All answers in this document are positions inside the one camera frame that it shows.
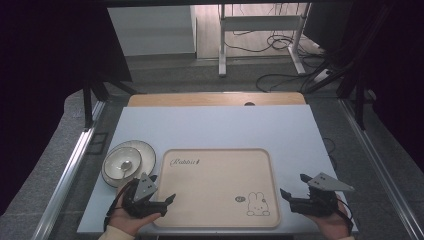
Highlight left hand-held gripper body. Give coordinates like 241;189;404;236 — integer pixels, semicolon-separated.
121;172;168;220

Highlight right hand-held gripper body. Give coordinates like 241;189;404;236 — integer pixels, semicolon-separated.
289;171;356;218

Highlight person's left hand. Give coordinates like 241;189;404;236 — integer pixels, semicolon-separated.
108;205;162;237

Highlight person's right hand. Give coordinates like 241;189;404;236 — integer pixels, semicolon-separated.
305;199;352;240

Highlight white plate with dark rim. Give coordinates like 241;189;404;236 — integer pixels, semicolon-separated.
100;139;157;189

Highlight metal spoon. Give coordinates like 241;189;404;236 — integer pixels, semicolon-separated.
118;160;133;188

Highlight white bowl with dark rim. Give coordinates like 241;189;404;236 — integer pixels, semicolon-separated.
102;146;143;181

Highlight beige tray with rabbit print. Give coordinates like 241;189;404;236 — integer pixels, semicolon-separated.
152;147;282;230

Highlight wooden table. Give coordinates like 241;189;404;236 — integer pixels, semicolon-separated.
127;92;307;108

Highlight black metal stand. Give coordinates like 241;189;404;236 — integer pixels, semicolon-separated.
81;56;139;132
304;3;394;131

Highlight white power strip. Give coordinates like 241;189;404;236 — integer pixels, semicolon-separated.
312;68;334;84

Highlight dark curtain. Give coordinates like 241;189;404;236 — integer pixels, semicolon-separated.
0;0;134;217
303;0;424;174

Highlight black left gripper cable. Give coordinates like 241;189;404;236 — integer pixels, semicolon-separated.
103;181;134;232

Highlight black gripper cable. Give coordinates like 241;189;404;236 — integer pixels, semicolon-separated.
103;181;134;232
335;196;355;233

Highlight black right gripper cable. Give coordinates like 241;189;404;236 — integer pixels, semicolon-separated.
335;196;355;233

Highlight aluminium rail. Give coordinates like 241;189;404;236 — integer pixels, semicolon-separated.
338;98;424;240
30;99;107;240

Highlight black floor cables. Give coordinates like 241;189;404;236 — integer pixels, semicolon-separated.
218;3;338;94

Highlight white metal desk frame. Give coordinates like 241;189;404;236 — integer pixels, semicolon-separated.
218;3;312;78

